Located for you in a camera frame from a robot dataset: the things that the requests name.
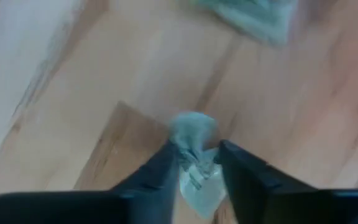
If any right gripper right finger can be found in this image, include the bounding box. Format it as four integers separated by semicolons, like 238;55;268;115
217;139;358;224

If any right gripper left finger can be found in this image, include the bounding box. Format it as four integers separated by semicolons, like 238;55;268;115
0;139;180;224

